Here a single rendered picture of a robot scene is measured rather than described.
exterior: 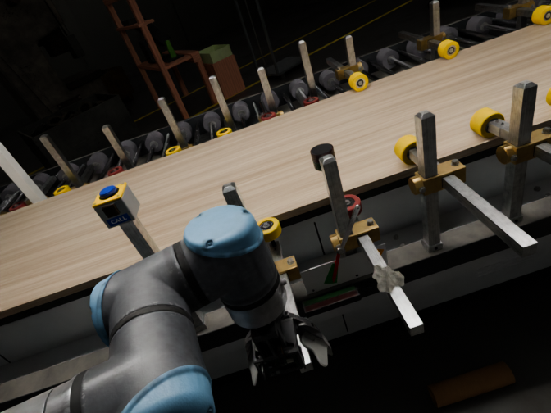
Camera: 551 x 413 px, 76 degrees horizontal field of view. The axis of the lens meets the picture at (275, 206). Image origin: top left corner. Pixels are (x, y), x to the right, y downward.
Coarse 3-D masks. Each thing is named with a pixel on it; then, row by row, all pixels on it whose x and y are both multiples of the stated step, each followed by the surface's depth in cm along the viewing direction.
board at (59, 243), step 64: (448, 64) 164; (512, 64) 145; (256, 128) 172; (320, 128) 151; (384, 128) 134; (448, 128) 121; (192, 192) 139; (256, 192) 125; (320, 192) 114; (0, 256) 144; (64, 256) 129; (128, 256) 117
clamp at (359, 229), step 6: (360, 222) 101; (366, 222) 101; (354, 228) 100; (360, 228) 99; (366, 228) 99; (372, 228) 98; (378, 228) 98; (330, 234) 102; (336, 234) 100; (354, 234) 98; (360, 234) 98; (372, 234) 99; (378, 234) 99; (330, 240) 101; (336, 240) 99; (348, 240) 98; (354, 240) 99; (372, 240) 100; (348, 246) 100; (354, 246) 100
